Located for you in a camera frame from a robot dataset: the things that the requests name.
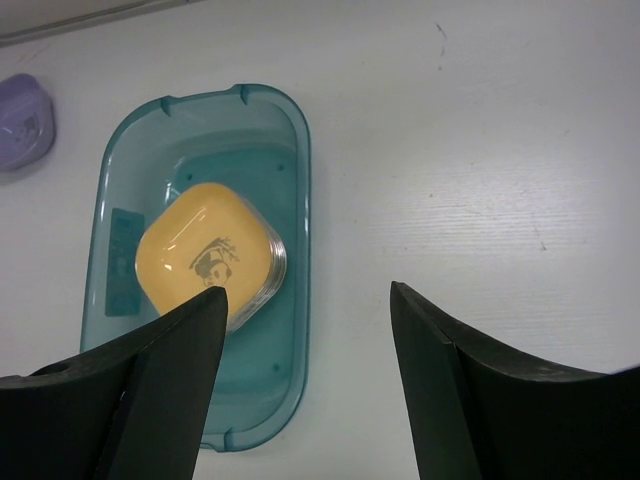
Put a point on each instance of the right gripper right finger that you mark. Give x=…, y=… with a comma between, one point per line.
x=481, y=409

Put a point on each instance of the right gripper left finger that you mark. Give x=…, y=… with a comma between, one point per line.
x=132, y=408

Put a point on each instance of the yellow plate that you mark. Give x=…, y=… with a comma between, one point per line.
x=211, y=236

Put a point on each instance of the teal plastic bin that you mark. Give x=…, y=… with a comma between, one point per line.
x=255, y=140

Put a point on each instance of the purple plate back left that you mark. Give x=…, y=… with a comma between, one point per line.
x=27, y=121

